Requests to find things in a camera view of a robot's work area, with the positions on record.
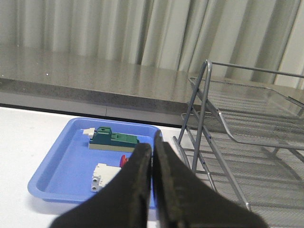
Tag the red emergency push button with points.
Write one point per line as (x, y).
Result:
(123, 160)

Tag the white circuit breaker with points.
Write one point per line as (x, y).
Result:
(102, 175)

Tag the green terminal block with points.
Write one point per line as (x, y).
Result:
(104, 139)

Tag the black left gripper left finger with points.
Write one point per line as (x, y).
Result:
(122, 203)

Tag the grey stone counter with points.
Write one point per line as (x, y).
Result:
(38, 79)

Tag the blue plastic tray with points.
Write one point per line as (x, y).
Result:
(65, 174)

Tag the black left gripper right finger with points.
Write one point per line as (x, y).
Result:
(184, 201)

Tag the silver mesh tray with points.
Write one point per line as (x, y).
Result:
(254, 115)
(251, 164)
(280, 208)

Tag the silver wire rack frame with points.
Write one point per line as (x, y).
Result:
(192, 129)

